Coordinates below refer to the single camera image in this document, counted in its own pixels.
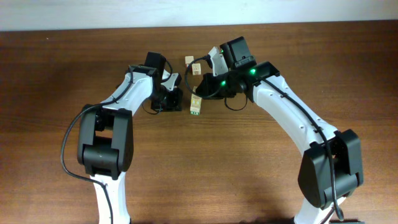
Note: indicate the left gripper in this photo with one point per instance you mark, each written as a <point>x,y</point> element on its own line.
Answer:
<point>175,104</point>

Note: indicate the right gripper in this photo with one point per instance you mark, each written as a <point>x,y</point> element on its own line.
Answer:
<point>207,84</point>

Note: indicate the wooden picture block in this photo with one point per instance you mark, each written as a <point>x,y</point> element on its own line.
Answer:
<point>195,101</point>

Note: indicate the green letter R block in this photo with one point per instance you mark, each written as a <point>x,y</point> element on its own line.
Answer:
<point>195,111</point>

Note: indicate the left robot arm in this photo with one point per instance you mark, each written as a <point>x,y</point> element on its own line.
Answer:
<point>106,142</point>

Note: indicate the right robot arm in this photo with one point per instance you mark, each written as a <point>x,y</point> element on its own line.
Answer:
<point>331,168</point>

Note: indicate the letter K block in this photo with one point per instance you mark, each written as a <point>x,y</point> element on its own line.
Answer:
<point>196,69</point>

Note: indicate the letter E block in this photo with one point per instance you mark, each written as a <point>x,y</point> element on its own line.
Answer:
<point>188,60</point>

